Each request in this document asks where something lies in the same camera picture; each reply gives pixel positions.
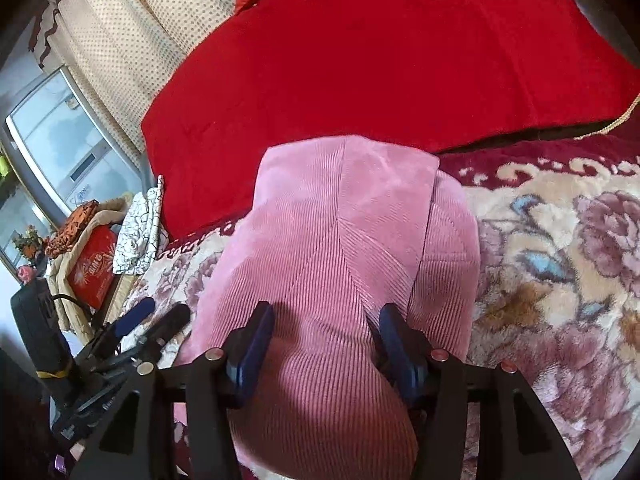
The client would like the flower bouquet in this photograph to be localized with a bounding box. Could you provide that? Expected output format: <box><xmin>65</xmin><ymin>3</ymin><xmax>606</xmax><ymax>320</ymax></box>
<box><xmin>12</xmin><ymin>225</ymin><xmax>51</xmax><ymax>266</ymax></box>

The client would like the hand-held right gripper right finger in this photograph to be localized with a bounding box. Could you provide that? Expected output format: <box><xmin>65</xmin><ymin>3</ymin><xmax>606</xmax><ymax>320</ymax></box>
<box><xmin>378</xmin><ymin>302</ymin><xmax>583</xmax><ymax>480</ymax></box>

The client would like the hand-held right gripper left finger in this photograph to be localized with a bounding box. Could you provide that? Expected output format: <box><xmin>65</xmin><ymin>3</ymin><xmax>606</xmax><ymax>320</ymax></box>
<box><xmin>70</xmin><ymin>301</ymin><xmax>276</xmax><ymax>480</ymax></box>

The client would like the red cardboard box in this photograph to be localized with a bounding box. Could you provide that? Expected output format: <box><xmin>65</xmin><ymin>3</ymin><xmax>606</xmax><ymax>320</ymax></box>
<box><xmin>67</xmin><ymin>225</ymin><xmax>118</xmax><ymax>311</ymax></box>

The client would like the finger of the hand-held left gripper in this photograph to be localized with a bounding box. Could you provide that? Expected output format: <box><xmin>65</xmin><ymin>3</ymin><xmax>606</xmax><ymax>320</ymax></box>
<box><xmin>92</xmin><ymin>297</ymin><xmax>157</xmax><ymax>356</ymax></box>
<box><xmin>135</xmin><ymin>304</ymin><xmax>192</xmax><ymax>356</ymax></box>

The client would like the orange patterned cloth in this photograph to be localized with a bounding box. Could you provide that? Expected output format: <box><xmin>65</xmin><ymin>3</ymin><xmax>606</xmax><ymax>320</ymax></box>
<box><xmin>45</xmin><ymin>200</ymin><xmax>101</xmax><ymax>258</ymax></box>

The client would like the beige dotted curtain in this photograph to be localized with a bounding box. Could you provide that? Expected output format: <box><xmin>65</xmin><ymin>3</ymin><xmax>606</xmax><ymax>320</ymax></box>
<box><xmin>27</xmin><ymin>0</ymin><xmax>246</xmax><ymax>171</ymax></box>

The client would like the floral plush blanket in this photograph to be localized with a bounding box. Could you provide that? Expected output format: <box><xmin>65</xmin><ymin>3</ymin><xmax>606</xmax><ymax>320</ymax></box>
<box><xmin>120</xmin><ymin>135</ymin><xmax>640</xmax><ymax>480</ymax></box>

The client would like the white crackle-patterned cloth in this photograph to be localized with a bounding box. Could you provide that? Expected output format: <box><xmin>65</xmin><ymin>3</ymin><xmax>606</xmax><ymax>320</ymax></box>
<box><xmin>112</xmin><ymin>175</ymin><xmax>168</xmax><ymax>276</ymax></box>

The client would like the pink corduroy garment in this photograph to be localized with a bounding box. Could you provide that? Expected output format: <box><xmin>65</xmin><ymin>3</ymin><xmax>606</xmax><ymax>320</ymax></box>
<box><xmin>172</xmin><ymin>134</ymin><xmax>482</xmax><ymax>478</ymax></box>

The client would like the beige fleece cloth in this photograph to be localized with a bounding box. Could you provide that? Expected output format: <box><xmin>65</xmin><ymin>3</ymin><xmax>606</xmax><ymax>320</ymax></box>
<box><xmin>47</xmin><ymin>195</ymin><xmax>133</xmax><ymax>341</ymax></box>

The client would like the thick black cable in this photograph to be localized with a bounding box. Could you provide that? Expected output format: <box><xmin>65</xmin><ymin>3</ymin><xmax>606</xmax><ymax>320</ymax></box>
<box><xmin>47</xmin><ymin>292</ymin><xmax>98</xmax><ymax>323</ymax></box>

